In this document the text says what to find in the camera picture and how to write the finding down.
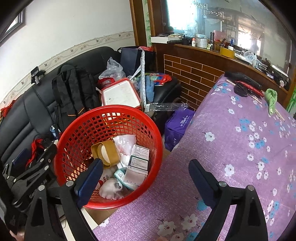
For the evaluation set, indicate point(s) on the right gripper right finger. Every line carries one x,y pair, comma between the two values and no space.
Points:
205,182

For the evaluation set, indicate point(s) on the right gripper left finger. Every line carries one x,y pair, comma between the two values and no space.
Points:
86,182

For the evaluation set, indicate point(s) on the white green medicine box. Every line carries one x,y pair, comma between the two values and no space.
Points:
138,166

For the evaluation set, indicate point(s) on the clear plastic bag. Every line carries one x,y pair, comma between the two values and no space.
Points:
124,145

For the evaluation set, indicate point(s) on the white red small bottle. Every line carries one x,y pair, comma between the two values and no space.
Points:
106,175

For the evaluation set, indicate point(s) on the red plastic basket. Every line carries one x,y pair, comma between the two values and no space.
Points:
98,125

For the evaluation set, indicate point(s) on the purple floral tablecloth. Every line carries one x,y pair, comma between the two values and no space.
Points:
239,142

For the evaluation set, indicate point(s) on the black leather sofa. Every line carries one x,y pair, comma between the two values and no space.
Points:
32,114

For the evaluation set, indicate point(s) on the purple shopping bag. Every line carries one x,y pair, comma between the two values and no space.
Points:
176,126

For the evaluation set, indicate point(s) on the black backpack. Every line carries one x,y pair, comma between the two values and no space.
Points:
75,93

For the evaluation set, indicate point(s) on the black round case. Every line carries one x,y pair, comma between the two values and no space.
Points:
241,90

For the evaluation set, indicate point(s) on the red white lidded box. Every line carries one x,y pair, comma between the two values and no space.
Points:
121,92

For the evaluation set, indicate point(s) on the black red pouch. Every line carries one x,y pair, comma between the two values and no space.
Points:
252,86

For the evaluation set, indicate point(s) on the green cloth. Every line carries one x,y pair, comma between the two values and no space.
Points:
271,97

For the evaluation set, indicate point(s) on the wooden brick counter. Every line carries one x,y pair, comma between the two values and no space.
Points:
197,70

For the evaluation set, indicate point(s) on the clear bag on sofa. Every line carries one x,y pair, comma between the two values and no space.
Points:
113,70

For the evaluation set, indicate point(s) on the glass partition panel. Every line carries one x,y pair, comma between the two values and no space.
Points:
247,24

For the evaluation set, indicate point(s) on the framed wall picture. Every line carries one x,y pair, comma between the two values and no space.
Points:
16,25

